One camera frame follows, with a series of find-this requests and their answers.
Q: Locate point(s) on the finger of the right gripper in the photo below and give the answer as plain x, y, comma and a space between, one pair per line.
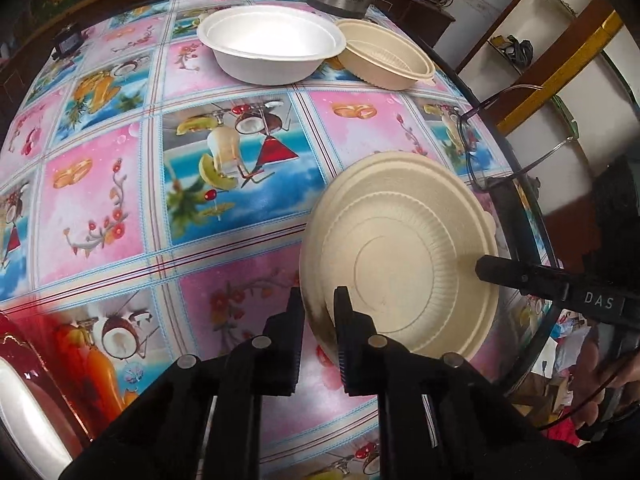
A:
530, 279

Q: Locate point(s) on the beige bowl with lip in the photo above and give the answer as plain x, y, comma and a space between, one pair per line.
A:
382, 57

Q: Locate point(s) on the large white foam bowl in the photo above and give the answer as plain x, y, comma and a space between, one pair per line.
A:
270, 45

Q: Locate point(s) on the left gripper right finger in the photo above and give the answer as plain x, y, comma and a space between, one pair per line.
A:
365, 356

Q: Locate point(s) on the purple frame eyeglasses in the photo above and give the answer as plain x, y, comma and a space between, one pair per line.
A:
480, 180

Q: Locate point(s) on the small black device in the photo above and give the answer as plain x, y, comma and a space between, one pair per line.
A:
67, 41

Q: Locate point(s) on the colourful patterned tablecloth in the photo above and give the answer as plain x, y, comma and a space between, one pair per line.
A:
151, 199

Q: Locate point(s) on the large beige plastic bowl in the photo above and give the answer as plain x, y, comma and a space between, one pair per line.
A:
403, 235

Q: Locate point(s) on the person right hand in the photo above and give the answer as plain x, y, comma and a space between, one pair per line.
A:
589, 373

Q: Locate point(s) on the black smartphone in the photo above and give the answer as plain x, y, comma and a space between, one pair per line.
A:
522, 223

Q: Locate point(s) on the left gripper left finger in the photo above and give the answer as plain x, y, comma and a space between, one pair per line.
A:
268, 364

